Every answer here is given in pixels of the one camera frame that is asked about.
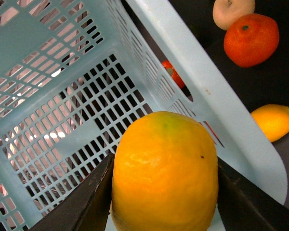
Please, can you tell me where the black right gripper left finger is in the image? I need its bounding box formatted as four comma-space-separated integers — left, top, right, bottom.
30, 154, 115, 231

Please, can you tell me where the orange persimmon with leaf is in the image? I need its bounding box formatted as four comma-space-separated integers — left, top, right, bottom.
162, 60, 185, 89

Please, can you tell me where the light teal plastic basket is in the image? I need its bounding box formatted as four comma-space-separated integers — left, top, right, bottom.
0, 0, 288, 231

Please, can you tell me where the white pear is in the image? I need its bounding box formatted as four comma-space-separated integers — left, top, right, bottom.
212, 0, 256, 30

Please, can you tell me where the small orange tangerine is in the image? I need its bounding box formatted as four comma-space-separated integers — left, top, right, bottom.
223, 13, 279, 68

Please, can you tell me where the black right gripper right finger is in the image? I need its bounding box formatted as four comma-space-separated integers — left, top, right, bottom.
217, 158, 289, 231

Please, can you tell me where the yellow lemon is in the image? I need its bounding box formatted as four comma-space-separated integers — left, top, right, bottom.
111, 111, 218, 231
251, 104, 289, 142

